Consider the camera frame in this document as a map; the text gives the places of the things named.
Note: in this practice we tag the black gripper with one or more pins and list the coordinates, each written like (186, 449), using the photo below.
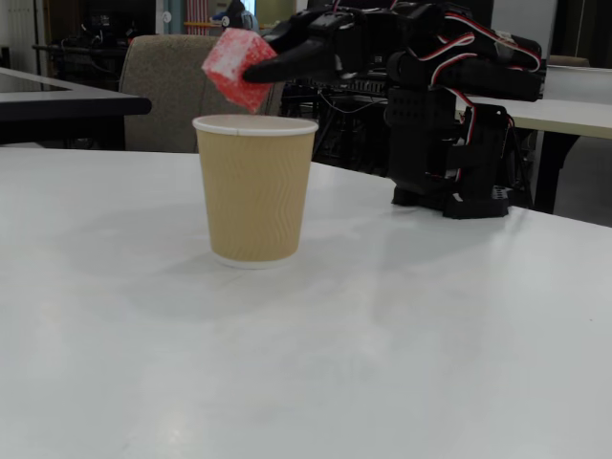
(313, 54)

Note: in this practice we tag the red cube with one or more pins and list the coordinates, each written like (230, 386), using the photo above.
(229, 62)

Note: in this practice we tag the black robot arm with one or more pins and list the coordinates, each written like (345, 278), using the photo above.
(416, 143)

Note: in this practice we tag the tan ribbed paper cup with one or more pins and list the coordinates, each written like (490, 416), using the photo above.
(253, 191)

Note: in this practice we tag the light blue round object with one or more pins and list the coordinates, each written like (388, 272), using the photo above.
(251, 21)

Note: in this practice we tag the grey-brown fabric chair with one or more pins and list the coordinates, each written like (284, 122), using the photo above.
(162, 95)

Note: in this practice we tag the tan tape patch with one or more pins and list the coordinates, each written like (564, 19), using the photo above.
(507, 38)

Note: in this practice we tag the beige chair back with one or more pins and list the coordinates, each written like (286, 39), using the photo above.
(569, 61)

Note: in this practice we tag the white table with black legs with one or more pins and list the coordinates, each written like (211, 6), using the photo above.
(564, 115)

